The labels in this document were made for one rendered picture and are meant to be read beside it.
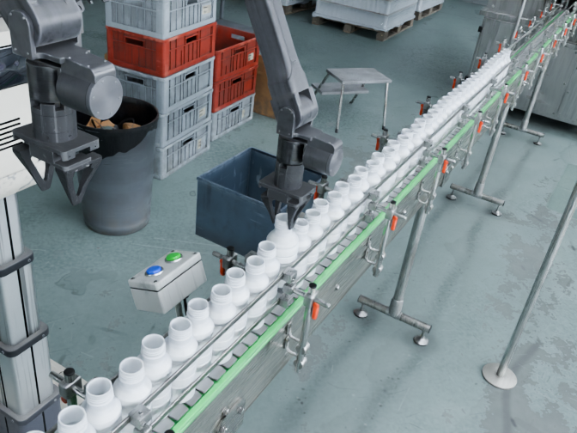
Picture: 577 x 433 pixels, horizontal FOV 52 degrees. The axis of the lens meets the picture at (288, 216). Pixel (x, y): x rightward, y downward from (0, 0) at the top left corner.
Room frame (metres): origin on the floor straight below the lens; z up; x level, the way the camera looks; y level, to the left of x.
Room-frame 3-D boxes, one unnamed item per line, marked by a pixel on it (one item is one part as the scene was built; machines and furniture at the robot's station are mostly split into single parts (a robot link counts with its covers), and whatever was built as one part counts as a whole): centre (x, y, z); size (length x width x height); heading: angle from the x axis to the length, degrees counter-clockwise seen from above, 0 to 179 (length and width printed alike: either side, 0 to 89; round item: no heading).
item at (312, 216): (1.17, -0.05, 1.08); 0.06 x 0.06 x 0.17
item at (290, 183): (1.07, 0.01, 1.31); 0.10 x 0.07 x 0.07; 64
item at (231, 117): (4.30, 0.69, 0.11); 0.61 x 0.41 x 0.22; 157
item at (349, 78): (4.81, -0.35, 0.21); 0.61 x 0.47 x 0.41; 27
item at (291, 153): (1.06, 0.01, 1.37); 0.07 x 0.06 x 0.07; 63
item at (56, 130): (0.74, 0.33, 1.51); 0.10 x 0.07 x 0.07; 64
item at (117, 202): (2.78, 0.95, 0.32); 0.45 x 0.45 x 0.64
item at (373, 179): (1.48, -0.21, 1.08); 0.06 x 0.06 x 0.17
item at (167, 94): (3.63, 0.91, 0.55); 0.61 x 0.41 x 0.22; 161
